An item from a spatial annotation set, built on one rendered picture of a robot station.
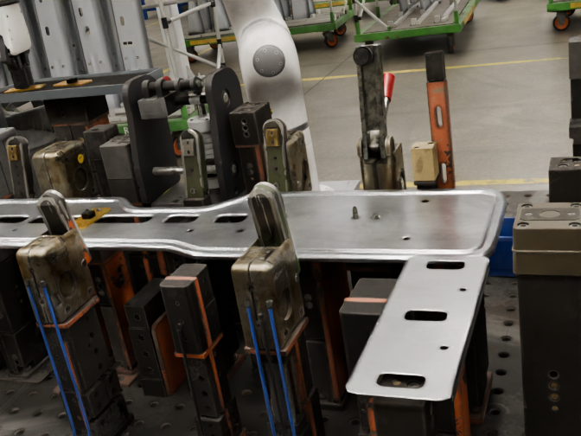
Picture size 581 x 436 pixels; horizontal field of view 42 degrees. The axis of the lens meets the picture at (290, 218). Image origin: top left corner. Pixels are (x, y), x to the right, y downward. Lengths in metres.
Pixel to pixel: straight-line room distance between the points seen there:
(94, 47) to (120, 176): 4.32
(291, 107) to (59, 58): 4.34
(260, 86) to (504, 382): 0.76
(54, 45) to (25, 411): 4.65
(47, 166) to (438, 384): 0.96
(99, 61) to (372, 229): 4.78
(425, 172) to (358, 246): 0.21
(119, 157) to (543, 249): 0.83
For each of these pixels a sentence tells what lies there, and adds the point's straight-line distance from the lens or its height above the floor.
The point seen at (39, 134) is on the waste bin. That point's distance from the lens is 4.12.
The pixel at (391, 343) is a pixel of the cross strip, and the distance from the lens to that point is 0.79.
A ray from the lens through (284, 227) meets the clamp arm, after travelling 0.95.
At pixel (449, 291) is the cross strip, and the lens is 0.88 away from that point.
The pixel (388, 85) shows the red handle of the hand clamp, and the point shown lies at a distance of 1.27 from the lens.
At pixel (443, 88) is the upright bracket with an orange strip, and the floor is 1.14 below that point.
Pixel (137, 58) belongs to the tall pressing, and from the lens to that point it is 5.59.
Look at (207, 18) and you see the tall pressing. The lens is 9.31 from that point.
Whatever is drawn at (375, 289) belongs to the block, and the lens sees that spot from 0.94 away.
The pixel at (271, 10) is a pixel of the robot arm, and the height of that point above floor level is 1.23.
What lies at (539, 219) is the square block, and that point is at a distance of 0.90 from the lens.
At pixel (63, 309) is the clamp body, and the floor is 0.95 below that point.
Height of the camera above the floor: 1.42
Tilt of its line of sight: 21 degrees down
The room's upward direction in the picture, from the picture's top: 10 degrees counter-clockwise
